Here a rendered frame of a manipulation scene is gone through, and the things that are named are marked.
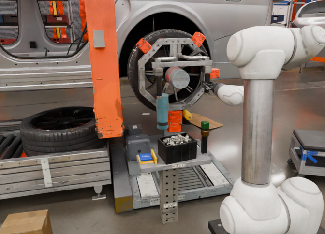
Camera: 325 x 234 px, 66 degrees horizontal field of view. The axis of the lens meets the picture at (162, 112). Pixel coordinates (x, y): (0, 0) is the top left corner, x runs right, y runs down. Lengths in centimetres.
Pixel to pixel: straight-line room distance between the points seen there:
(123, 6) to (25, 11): 204
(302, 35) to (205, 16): 133
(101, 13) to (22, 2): 246
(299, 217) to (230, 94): 67
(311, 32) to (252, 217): 65
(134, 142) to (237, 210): 110
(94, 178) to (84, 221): 29
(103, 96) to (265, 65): 101
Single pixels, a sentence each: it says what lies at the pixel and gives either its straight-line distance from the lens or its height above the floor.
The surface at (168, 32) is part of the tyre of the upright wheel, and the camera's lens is 193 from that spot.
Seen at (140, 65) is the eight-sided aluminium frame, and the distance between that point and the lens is 182.
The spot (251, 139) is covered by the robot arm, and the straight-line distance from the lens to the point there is 92.
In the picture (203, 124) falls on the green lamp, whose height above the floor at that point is 65.
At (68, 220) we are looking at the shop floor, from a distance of 190.
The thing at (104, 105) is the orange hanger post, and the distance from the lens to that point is 159.
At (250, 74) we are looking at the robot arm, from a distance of 89.
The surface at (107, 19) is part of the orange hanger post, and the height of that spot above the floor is 124.
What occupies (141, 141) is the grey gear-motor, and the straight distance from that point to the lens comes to 188.
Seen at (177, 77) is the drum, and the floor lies 87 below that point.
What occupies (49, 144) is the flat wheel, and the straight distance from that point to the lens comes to 193.
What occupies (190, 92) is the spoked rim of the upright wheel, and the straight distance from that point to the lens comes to 207.
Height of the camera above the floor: 120
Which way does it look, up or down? 19 degrees down
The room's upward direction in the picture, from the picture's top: 1 degrees counter-clockwise
